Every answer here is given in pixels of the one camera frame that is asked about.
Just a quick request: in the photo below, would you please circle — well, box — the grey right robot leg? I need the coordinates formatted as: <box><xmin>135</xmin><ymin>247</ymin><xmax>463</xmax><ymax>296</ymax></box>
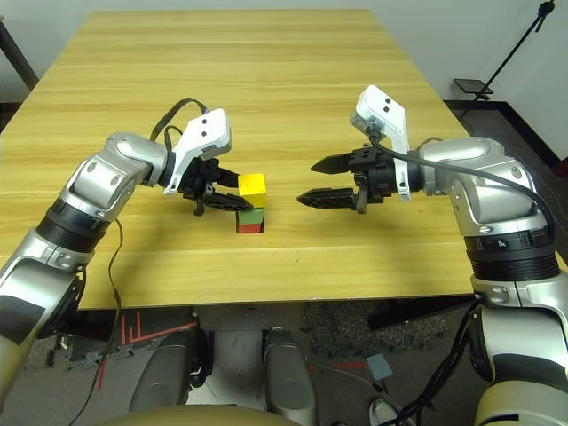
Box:
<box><xmin>263</xmin><ymin>327</ymin><xmax>319</xmax><ymax>426</ymax></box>

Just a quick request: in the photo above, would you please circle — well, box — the black tripod stand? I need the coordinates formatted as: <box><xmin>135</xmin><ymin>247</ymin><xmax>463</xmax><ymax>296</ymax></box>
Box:
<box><xmin>460</xmin><ymin>0</ymin><xmax>556</xmax><ymax>104</ymax></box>

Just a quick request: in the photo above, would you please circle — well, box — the black stand tray plate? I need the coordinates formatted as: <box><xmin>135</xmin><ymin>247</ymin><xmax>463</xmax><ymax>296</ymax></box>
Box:
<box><xmin>453</xmin><ymin>77</ymin><xmax>494</xmax><ymax>96</ymax></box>

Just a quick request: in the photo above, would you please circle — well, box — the black table foot beam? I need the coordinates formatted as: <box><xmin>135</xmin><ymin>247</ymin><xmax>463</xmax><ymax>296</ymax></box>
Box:
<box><xmin>367</xmin><ymin>296</ymin><xmax>477</xmax><ymax>332</ymax></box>

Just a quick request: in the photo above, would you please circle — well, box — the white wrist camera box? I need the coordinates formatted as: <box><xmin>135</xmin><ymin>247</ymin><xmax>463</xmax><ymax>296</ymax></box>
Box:
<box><xmin>349</xmin><ymin>84</ymin><xmax>412</xmax><ymax>202</ymax></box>
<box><xmin>162</xmin><ymin>107</ymin><xmax>233</xmax><ymax>197</ymax></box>

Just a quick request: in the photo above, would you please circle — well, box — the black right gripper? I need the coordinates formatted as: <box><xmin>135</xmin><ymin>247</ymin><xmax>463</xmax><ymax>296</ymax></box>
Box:
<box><xmin>296</xmin><ymin>146</ymin><xmax>401</xmax><ymax>216</ymax></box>

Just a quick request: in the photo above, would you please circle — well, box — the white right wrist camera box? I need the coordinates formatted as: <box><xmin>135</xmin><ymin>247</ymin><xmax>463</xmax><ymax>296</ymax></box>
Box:
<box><xmin>349</xmin><ymin>84</ymin><xmax>412</xmax><ymax>202</ymax></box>

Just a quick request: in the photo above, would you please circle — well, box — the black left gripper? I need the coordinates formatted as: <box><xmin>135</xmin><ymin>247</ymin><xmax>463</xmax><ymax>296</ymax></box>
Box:
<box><xmin>180</xmin><ymin>156</ymin><xmax>256</xmax><ymax>217</ymax></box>

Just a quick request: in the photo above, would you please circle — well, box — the green wooden block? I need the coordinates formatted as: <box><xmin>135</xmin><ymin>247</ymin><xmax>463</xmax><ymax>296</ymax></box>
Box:
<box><xmin>238</xmin><ymin>208</ymin><xmax>266</xmax><ymax>227</ymax></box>

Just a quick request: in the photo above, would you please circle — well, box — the yellow wooden block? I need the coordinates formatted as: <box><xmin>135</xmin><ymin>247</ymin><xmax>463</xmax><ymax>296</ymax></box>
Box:
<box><xmin>238</xmin><ymin>172</ymin><xmax>268</xmax><ymax>209</ymax></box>

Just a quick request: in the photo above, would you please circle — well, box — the grey robot leg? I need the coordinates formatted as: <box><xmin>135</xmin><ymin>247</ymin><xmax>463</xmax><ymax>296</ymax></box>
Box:
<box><xmin>263</xmin><ymin>327</ymin><xmax>319</xmax><ymax>426</ymax></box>
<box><xmin>128</xmin><ymin>329</ymin><xmax>208</xmax><ymax>412</ymax></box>

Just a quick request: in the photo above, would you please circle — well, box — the grey left robot leg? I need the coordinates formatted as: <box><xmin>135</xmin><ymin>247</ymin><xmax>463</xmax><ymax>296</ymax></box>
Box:
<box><xmin>128</xmin><ymin>329</ymin><xmax>208</xmax><ymax>412</ymax></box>

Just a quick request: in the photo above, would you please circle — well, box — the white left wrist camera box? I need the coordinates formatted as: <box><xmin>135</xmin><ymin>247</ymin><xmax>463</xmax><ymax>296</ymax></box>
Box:
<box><xmin>162</xmin><ymin>107</ymin><xmax>233</xmax><ymax>197</ymax></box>

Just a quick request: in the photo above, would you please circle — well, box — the white sneaker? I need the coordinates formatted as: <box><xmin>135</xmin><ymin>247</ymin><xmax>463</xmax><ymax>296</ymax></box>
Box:
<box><xmin>368</xmin><ymin>396</ymin><xmax>403</xmax><ymax>426</ymax></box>

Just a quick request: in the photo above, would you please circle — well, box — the dark speckled floor mat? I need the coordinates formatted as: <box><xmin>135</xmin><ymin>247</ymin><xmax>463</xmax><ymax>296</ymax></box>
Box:
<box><xmin>303</xmin><ymin>301</ymin><xmax>446</xmax><ymax>359</ymax></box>

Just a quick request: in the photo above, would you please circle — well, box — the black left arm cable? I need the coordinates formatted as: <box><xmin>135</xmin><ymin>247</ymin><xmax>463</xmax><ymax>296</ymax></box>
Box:
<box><xmin>83</xmin><ymin>97</ymin><xmax>210</xmax><ymax>426</ymax></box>

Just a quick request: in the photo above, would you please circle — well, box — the blue-grey floor piece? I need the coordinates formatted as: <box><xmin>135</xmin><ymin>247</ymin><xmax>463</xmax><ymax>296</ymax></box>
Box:
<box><xmin>364</xmin><ymin>352</ymin><xmax>394</xmax><ymax>381</ymax></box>

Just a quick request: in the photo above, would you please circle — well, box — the tan robot torso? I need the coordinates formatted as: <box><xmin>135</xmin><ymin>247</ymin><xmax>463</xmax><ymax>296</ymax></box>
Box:
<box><xmin>94</xmin><ymin>404</ymin><xmax>286</xmax><ymax>426</ymax></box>

